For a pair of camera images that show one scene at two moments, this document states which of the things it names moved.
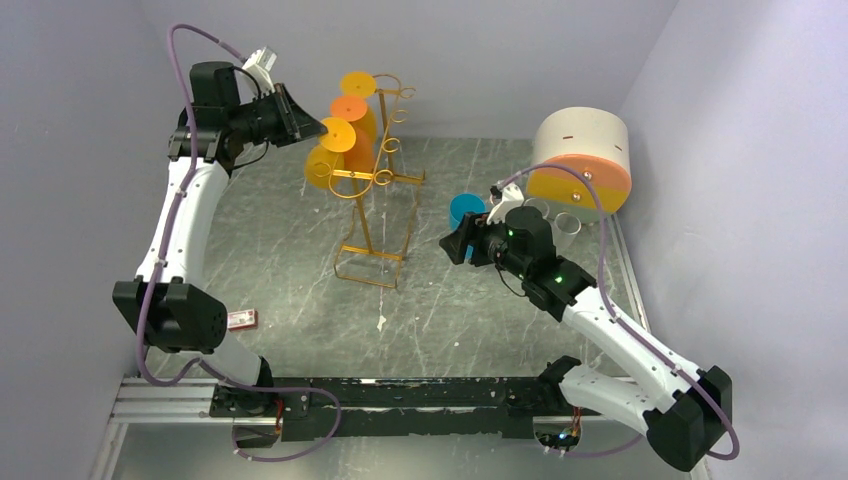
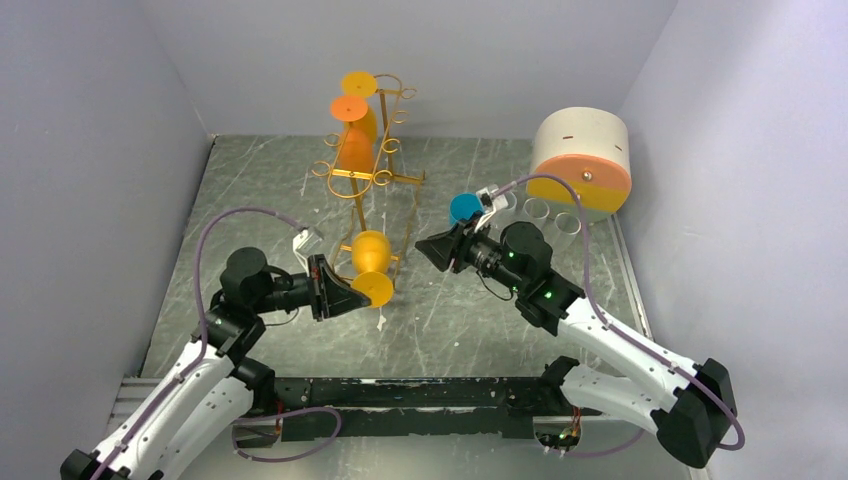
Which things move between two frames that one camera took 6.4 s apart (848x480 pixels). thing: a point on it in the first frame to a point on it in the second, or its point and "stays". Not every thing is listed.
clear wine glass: x=540 y=205 stays
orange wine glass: x=362 y=154 stays
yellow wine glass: x=322 y=159 to x=371 y=253
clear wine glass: x=565 y=226 stays
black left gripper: x=296 y=121 to x=335 y=296
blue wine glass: x=461 y=204 stays
